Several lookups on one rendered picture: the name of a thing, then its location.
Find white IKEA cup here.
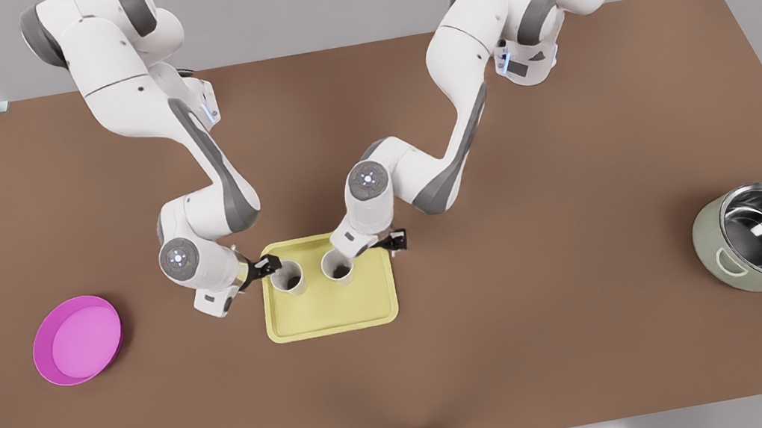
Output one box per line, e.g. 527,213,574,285
267,258,309,300
318,247,357,288

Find yellow rectangular tray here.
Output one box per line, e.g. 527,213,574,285
253,225,402,346

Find pink round plate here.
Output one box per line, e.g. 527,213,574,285
25,291,130,391

